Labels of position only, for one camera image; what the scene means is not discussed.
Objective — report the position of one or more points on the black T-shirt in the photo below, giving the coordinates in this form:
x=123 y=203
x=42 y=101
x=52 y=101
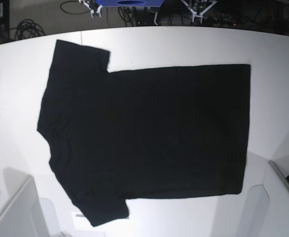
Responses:
x=163 y=133

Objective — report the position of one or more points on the blue box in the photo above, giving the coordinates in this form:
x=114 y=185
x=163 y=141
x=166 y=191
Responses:
x=116 y=3

